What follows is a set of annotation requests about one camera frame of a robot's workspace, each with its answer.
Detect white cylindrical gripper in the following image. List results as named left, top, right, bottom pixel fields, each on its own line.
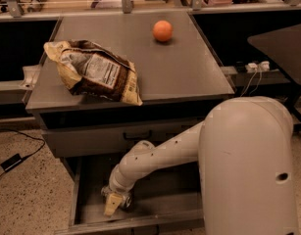
left=104, top=164, right=134, bottom=216

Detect crushed silver soda can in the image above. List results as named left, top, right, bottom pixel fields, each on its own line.
left=101, top=186, right=133, bottom=210

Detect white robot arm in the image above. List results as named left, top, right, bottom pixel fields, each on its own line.
left=103, top=96, right=299, bottom=235

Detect open grey lower drawer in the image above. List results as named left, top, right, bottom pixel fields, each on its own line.
left=55, top=154, right=203, bottom=235

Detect closed grey drawer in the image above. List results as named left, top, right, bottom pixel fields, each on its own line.
left=42, top=117, right=202, bottom=158

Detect grey drawer cabinet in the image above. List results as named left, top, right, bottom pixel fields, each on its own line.
left=26, top=11, right=233, bottom=174

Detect black power adapter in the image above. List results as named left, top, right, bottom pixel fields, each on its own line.
left=0, top=154, right=23, bottom=172

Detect brown yellow chip bag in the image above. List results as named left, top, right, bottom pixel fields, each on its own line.
left=44, top=40, right=142, bottom=106

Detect orange fruit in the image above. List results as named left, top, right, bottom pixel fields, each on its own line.
left=152, top=21, right=173, bottom=42

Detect white power plugs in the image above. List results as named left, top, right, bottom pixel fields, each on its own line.
left=246, top=61, right=270, bottom=72

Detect black side table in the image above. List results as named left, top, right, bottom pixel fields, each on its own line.
left=247, top=23, right=301, bottom=131

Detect black drawer handle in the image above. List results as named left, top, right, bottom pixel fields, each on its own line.
left=123, top=130, right=152, bottom=140

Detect black floor cable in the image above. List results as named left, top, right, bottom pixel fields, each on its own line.
left=0, top=128, right=46, bottom=194

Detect white hanging cables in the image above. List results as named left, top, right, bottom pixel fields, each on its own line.
left=239, top=70, right=264, bottom=98

